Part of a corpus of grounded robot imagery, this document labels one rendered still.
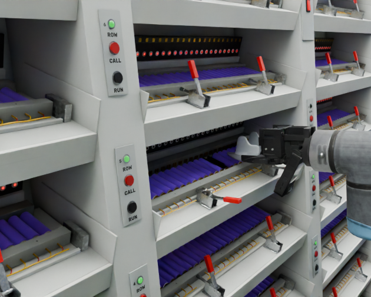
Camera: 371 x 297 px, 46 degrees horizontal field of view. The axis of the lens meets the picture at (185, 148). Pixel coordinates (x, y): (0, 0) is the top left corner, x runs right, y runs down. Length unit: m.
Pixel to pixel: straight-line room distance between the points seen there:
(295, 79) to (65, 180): 0.71
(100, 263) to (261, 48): 0.79
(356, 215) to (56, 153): 0.60
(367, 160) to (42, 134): 0.60
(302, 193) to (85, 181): 0.73
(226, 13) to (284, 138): 0.30
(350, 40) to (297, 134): 0.95
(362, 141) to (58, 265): 0.60
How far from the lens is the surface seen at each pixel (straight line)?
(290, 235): 1.25
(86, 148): 0.63
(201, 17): 0.85
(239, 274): 1.04
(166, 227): 0.78
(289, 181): 1.00
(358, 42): 1.88
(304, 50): 1.22
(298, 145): 0.98
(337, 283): 1.79
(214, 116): 0.86
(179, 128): 0.77
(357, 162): 0.91
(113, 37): 0.66
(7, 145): 0.57
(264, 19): 1.05
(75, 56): 0.65
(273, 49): 1.23
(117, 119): 0.66
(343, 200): 1.57
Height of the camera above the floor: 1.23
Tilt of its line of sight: 10 degrees down
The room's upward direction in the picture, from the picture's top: 5 degrees counter-clockwise
